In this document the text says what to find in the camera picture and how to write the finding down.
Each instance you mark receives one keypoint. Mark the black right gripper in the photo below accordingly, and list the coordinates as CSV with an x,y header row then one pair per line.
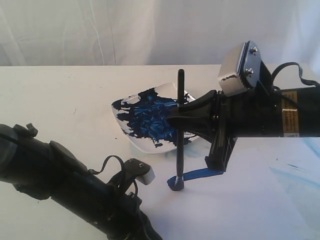
x,y
246,115

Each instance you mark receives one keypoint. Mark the black paintbrush with blue bristles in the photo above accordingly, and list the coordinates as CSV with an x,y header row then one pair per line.
x,y
179,180

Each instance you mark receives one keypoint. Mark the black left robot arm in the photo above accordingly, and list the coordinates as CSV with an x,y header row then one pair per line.
x,y
50,171

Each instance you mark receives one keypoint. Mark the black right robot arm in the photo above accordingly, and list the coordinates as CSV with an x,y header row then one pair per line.
x,y
300,109

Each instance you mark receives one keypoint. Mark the white plate with blue paint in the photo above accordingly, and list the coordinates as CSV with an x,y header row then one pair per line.
x,y
142,118

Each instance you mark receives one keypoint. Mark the white paper sheet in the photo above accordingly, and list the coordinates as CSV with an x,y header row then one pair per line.
x,y
244,203

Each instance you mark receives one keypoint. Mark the white backdrop curtain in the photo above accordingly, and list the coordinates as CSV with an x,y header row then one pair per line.
x,y
155,32

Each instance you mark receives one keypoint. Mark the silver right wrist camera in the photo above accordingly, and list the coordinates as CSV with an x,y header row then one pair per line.
x,y
242,69

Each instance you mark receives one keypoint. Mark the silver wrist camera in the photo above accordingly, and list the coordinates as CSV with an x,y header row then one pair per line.
x,y
138,170
242,69

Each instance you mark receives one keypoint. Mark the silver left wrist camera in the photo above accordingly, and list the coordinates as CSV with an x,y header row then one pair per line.
x,y
138,170

